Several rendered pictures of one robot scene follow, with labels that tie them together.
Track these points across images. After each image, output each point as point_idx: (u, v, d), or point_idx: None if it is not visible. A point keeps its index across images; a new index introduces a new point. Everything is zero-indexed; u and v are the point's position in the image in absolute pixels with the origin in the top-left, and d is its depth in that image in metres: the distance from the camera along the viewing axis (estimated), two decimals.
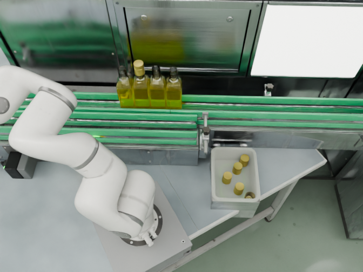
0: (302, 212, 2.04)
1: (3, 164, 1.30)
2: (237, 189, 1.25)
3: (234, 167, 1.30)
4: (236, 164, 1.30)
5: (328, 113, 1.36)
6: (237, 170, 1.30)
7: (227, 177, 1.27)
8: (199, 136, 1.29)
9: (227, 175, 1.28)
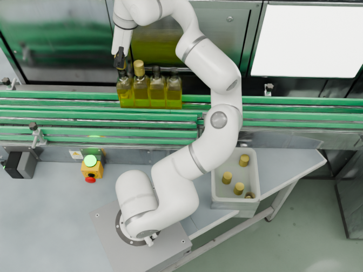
0: (302, 212, 2.04)
1: (3, 164, 1.30)
2: (237, 189, 1.25)
3: None
4: None
5: (328, 113, 1.36)
6: (125, 58, 1.09)
7: (227, 177, 1.27)
8: (199, 136, 1.29)
9: (227, 175, 1.28)
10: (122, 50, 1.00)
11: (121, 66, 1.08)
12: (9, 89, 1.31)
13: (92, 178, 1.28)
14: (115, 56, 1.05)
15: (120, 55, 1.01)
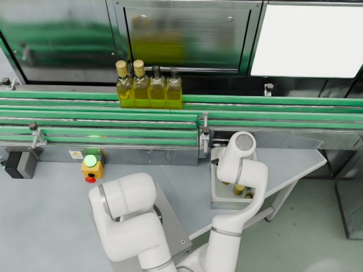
0: (302, 212, 2.04)
1: (3, 164, 1.30)
2: (237, 189, 1.25)
3: (122, 66, 1.11)
4: (118, 65, 1.11)
5: (328, 113, 1.36)
6: (126, 66, 1.12)
7: None
8: (199, 136, 1.29)
9: None
10: (218, 161, 1.14)
11: None
12: (9, 89, 1.31)
13: (92, 178, 1.28)
14: None
15: (214, 161, 1.15)
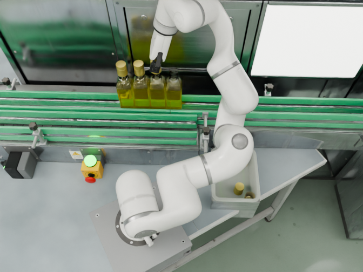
0: (302, 212, 2.04)
1: (3, 164, 1.30)
2: (237, 189, 1.25)
3: (122, 66, 1.11)
4: (118, 65, 1.11)
5: (328, 113, 1.36)
6: (126, 66, 1.12)
7: None
8: (199, 136, 1.29)
9: (155, 61, 1.11)
10: (161, 55, 1.02)
11: (156, 70, 1.10)
12: (9, 89, 1.31)
13: (92, 178, 1.28)
14: (153, 62, 1.07)
15: (159, 61, 1.03)
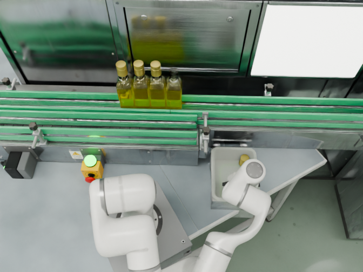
0: (302, 212, 2.04)
1: (3, 164, 1.30)
2: None
3: (122, 66, 1.11)
4: (118, 65, 1.11)
5: (328, 113, 1.36)
6: (126, 66, 1.12)
7: (158, 63, 1.12)
8: (199, 136, 1.29)
9: (155, 63, 1.12)
10: None
11: None
12: (9, 89, 1.31)
13: (92, 178, 1.28)
14: None
15: (225, 183, 1.20)
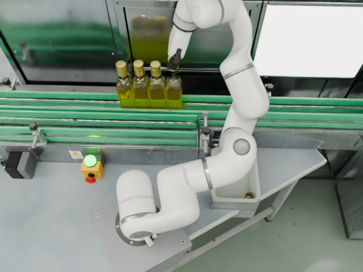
0: (302, 212, 2.04)
1: (3, 164, 1.30)
2: None
3: (122, 66, 1.11)
4: (118, 65, 1.11)
5: (328, 113, 1.36)
6: (126, 66, 1.12)
7: (158, 63, 1.12)
8: (199, 136, 1.29)
9: (155, 63, 1.12)
10: (180, 52, 1.00)
11: (174, 67, 1.08)
12: (9, 89, 1.31)
13: (92, 178, 1.28)
14: (170, 58, 1.05)
15: (177, 58, 1.01)
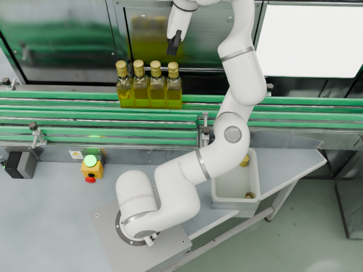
0: (302, 212, 2.04)
1: (3, 164, 1.30)
2: (177, 67, 1.11)
3: (122, 66, 1.11)
4: (118, 65, 1.11)
5: (328, 113, 1.36)
6: (126, 66, 1.12)
7: (158, 63, 1.12)
8: (199, 136, 1.29)
9: (155, 63, 1.12)
10: (180, 34, 0.94)
11: (174, 53, 1.02)
12: (9, 89, 1.31)
13: (92, 178, 1.28)
14: (170, 42, 0.99)
15: (177, 40, 0.95)
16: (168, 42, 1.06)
